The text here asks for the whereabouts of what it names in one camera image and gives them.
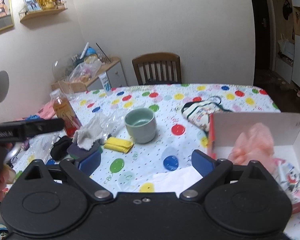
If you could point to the brown wooden chair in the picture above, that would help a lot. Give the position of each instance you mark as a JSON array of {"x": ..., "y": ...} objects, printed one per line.
[{"x": 157, "y": 68}]

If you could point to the wooden wall shelf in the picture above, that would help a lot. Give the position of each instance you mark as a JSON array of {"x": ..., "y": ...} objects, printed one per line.
[{"x": 25, "y": 14}]

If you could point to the black soft pad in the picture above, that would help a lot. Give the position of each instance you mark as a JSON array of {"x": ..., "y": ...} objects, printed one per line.
[{"x": 59, "y": 149}]

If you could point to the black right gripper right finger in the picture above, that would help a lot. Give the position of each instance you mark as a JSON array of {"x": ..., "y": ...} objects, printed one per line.
[{"x": 213, "y": 174}]

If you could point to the small photo frame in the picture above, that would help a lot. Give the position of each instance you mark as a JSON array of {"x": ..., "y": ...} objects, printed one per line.
[{"x": 32, "y": 5}]

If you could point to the orange drink bottle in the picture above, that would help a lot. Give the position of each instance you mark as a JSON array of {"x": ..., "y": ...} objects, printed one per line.
[{"x": 65, "y": 111}]

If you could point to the balloon pattern tablecloth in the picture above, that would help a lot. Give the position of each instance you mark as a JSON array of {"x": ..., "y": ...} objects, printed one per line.
[{"x": 147, "y": 181}]

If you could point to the clear plastic bag of items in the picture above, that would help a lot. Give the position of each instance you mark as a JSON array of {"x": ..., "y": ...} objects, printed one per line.
[{"x": 86, "y": 70}]

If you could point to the blue crumpled item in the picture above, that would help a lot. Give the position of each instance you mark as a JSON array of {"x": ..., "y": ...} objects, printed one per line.
[{"x": 32, "y": 117}]

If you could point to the white fluffy cloth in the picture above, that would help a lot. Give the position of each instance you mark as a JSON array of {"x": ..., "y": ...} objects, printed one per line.
[{"x": 92, "y": 132}]

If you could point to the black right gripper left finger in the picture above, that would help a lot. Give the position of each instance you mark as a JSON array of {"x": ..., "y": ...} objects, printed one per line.
[{"x": 77, "y": 173}]

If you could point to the printed plastic bag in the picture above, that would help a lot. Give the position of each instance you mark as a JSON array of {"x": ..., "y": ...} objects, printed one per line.
[{"x": 288, "y": 177}]

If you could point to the yellow cloth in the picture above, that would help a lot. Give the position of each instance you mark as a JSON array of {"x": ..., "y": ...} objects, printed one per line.
[{"x": 118, "y": 145}]

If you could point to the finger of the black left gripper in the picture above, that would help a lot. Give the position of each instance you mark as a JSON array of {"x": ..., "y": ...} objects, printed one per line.
[{"x": 33, "y": 128}]

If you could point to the clear zip plastic bag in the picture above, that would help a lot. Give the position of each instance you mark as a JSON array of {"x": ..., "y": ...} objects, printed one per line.
[{"x": 113, "y": 123}]

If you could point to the person left hand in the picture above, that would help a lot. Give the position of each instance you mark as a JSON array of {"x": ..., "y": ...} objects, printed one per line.
[{"x": 0, "y": 179}]

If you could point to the purple green sponge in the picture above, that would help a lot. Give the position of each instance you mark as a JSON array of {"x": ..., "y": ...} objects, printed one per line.
[{"x": 85, "y": 152}]

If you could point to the pink paper sheet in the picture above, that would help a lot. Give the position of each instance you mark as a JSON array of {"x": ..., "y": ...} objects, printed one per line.
[{"x": 46, "y": 112}]

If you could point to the red white cardboard box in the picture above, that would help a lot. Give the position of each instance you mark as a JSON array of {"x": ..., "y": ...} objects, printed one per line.
[{"x": 273, "y": 139}]

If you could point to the white wall cabinets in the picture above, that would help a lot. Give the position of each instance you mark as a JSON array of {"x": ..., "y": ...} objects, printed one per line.
[{"x": 286, "y": 16}]

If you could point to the pale green ceramic mug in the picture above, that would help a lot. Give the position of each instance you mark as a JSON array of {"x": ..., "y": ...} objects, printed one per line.
[{"x": 141, "y": 125}]

